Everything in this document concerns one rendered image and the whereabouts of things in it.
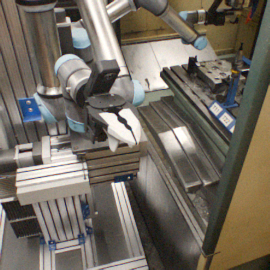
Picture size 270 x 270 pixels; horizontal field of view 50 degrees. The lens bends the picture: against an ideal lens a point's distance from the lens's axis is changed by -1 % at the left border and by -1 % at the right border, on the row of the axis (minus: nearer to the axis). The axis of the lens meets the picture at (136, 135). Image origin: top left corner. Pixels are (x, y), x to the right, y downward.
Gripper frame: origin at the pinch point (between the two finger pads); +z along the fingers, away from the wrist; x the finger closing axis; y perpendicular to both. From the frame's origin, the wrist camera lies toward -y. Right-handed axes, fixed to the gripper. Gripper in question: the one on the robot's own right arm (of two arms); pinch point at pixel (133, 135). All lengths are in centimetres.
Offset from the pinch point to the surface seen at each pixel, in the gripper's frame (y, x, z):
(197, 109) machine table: 58, -96, -80
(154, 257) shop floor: 151, -62, -49
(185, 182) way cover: 80, -68, -47
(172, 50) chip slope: 59, -147, -181
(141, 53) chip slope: 63, -118, -187
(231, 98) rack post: 47, -112, -71
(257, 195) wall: 39, -54, -2
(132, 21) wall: 38, -112, -199
